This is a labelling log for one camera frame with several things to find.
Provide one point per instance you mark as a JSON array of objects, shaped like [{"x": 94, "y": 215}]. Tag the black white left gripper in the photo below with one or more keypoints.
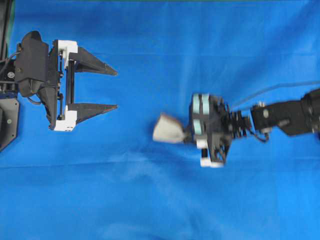
[{"x": 64, "y": 59}]

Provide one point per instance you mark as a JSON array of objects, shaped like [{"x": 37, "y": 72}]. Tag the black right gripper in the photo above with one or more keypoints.
[{"x": 208, "y": 132}]

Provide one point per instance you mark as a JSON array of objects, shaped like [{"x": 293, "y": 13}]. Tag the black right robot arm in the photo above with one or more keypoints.
[{"x": 293, "y": 117}]

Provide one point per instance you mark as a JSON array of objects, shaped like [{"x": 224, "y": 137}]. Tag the blue table cloth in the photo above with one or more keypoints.
[{"x": 108, "y": 179}]

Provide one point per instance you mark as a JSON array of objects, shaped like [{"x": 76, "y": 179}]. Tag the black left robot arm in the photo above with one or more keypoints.
[{"x": 9, "y": 105}]

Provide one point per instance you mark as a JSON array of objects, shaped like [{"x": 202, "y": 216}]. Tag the brown and white sponge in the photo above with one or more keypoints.
[{"x": 168, "y": 130}]

